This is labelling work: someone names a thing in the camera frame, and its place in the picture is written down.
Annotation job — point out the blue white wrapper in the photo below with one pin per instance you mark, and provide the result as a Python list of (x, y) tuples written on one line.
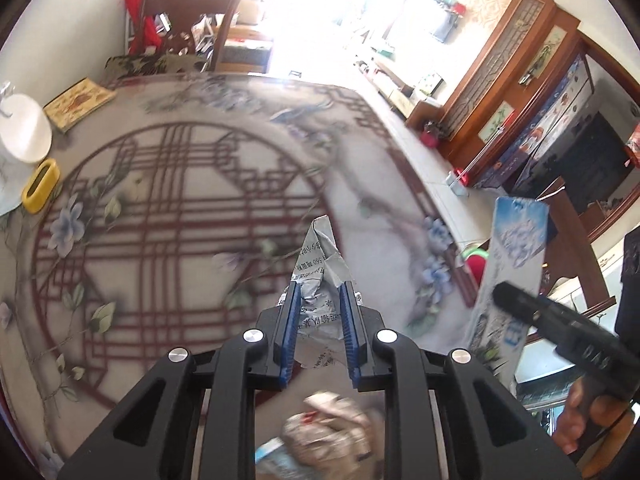
[(277, 460)]

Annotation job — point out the red lantern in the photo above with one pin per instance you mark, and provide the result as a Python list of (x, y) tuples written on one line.
[(636, 145)]

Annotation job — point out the wooden chair with green cushion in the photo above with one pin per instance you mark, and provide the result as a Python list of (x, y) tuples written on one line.
[(190, 35)]

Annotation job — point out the broom with dustpan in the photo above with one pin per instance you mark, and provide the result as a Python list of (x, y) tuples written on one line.
[(460, 180)]

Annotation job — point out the colourful door curtain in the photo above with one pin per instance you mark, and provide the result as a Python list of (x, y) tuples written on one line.
[(545, 125)]

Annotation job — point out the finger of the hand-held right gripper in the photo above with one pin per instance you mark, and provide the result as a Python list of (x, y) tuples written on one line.
[(515, 300)]

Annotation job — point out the wooden room divider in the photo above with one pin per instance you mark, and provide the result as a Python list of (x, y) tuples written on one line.
[(500, 70)]

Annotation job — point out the red garment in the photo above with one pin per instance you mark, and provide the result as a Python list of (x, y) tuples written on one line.
[(142, 10)]

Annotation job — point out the wall television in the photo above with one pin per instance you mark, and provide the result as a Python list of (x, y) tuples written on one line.
[(444, 26)]

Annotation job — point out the blue white long carton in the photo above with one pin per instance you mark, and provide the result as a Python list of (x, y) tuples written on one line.
[(515, 240)]

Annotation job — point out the low television cabinet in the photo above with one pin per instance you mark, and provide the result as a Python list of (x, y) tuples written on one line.
[(400, 85)]

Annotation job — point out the red flower pot with plant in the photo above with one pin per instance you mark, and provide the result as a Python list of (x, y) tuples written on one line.
[(430, 136)]

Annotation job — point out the person's right hand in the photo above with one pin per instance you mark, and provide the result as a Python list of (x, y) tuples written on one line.
[(605, 425)]

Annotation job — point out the patterned yellow book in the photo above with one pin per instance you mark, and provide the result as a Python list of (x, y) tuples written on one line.
[(77, 105)]

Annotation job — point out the crumpled beige paper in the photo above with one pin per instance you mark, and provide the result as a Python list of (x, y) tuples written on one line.
[(335, 425)]

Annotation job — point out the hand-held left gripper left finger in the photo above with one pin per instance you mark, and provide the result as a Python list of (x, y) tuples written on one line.
[(290, 335)]

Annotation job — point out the yellow plastic holder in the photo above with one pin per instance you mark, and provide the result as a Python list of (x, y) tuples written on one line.
[(42, 185)]

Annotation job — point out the silver wrapper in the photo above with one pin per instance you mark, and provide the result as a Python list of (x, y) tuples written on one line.
[(320, 260)]

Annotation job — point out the wall shelf with bowls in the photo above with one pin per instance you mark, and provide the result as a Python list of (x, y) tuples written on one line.
[(450, 4)]

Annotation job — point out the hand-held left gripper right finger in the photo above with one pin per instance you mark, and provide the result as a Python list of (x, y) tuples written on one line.
[(350, 335)]

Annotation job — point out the dark carved wooden chair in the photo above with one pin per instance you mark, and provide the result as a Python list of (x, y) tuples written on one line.
[(575, 240)]

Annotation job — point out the red bin with green rim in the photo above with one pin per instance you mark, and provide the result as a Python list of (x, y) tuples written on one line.
[(476, 260)]

